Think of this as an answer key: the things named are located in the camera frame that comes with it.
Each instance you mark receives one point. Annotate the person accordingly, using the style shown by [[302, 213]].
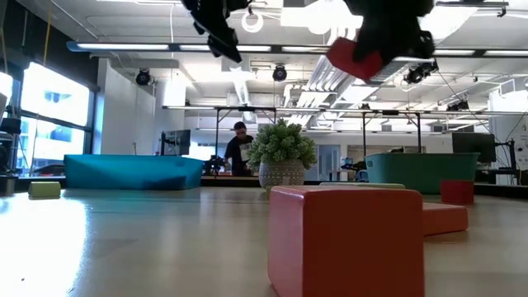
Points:
[[238, 150]]

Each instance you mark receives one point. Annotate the red rectangular block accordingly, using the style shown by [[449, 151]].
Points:
[[344, 57]]

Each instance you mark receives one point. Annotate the teal plastic bin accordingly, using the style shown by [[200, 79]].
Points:
[[420, 173]]

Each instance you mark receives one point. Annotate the orange rectangular block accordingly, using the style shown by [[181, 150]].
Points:
[[444, 218]]

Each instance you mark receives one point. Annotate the small potted green plant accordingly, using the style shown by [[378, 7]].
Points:
[[282, 148]]

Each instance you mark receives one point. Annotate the black background stand frame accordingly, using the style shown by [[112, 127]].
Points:
[[247, 109], [392, 112]]

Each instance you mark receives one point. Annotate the black aluminium table frame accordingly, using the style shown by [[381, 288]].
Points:
[[231, 182]]

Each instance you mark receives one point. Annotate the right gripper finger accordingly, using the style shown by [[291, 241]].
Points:
[[371, 47], [422, 45]]

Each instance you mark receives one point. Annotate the red small cube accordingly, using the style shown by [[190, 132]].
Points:
[[456, 191]]

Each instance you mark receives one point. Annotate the blue rectangular bin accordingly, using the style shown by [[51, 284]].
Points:
[[132, 171]]

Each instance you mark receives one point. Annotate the black ceiling lamp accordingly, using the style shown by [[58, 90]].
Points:
[[143, 77], [279, 73], [420, 72]]

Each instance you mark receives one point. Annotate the black computer monitor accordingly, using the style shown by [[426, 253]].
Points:
[[176, 142], [473, 146]]

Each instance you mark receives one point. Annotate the orange small cube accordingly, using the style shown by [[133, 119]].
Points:
[[346, 243]]

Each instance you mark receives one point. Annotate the yellow-green small cube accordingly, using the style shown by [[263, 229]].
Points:
[[44, 189]]

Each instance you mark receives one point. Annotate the black background robot arm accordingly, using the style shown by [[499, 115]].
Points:
[[212, 165]]

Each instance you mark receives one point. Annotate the black beam with light strips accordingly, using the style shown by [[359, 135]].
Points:
[[276, 48]]

